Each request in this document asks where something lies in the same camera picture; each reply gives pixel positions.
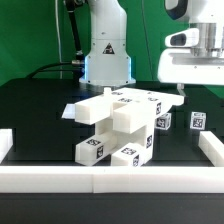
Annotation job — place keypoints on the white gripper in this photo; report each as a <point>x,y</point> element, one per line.
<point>181,67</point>

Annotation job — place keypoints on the white tagged cube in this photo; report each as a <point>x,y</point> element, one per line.
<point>198,120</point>

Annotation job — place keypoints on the white chair back frame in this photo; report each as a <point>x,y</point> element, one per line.
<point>129,109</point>

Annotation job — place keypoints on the white chair seat part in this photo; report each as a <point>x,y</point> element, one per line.
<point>143,136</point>

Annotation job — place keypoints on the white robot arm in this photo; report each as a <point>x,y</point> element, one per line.
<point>107,63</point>

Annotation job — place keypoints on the white marker sheet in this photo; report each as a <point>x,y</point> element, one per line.
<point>69,112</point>

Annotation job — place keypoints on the white block left edge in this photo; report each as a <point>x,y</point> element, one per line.
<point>6,142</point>

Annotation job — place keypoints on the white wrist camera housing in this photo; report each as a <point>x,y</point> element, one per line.
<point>184,39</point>

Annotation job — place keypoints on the white obstacle wall bar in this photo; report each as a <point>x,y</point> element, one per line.
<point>212,147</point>

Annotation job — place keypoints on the white front rail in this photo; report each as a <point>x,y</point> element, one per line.
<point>74,179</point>

